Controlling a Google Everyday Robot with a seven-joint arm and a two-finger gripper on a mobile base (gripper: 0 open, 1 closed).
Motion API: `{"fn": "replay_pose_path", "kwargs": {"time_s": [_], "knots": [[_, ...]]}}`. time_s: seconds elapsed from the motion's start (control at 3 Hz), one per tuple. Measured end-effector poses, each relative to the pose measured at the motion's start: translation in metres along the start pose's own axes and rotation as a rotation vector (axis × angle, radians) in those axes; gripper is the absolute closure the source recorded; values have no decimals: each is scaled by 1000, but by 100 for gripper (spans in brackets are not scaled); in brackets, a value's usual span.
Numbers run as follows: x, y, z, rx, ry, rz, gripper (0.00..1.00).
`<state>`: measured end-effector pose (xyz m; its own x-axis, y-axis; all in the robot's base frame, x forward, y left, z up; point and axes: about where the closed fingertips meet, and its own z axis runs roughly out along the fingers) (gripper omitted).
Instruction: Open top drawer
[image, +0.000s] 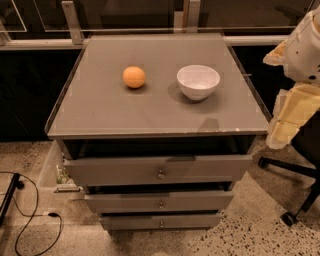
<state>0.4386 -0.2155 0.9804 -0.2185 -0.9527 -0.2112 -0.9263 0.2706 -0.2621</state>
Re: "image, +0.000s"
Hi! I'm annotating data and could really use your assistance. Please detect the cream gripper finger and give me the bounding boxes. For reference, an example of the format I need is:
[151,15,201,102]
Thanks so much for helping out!
[263,40,287,66]
[266,83,320,149]

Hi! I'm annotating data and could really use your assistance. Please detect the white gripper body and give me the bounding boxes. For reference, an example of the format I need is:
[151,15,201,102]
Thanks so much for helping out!
[283,9,320,84]

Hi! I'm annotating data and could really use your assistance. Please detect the grey top drawer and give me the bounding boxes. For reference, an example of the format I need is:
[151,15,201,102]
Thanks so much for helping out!
[64,155,252,187]

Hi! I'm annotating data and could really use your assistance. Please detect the grey drawer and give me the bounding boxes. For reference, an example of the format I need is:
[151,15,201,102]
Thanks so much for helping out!
[100,213,222,231]
[85,190,234,213]
[64,155,252,187]

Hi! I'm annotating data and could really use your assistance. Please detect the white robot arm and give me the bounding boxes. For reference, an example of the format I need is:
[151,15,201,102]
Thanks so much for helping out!
[263,6,320,149]

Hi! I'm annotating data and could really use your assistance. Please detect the grey drawer cabinet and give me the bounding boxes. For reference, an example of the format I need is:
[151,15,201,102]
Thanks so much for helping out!
[46,34,268,219]

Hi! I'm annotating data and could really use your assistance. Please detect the grey middle drawer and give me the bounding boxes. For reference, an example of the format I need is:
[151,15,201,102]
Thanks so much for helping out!
[85,190,234,213]

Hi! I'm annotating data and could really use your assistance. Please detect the grey bottom drawer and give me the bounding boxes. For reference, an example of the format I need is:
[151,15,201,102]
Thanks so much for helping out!
[100,213,222,231]

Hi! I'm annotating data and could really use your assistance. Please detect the black office chair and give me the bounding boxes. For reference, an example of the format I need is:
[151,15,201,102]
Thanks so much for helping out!
[258,111,320,227]

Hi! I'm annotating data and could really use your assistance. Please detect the white bowl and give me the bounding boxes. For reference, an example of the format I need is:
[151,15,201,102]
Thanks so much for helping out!
[176,65,220,101]

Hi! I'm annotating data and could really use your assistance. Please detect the orange fruit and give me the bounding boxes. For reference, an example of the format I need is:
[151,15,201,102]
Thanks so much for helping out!
[123,66,146,89]

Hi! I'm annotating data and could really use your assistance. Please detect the metal window rail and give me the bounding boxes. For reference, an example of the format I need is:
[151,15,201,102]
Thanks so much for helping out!
[0,35,288,51]

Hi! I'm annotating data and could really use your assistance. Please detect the centre metal post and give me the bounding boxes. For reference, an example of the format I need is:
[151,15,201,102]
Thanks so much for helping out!
[173,0,201,33]

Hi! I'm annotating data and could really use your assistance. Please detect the left metal bracket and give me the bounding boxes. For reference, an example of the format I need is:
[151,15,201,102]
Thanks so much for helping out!
[61,0,84,45]

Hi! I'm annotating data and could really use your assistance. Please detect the black cable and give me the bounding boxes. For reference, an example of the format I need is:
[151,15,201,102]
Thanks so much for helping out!
[0,171,64,256]

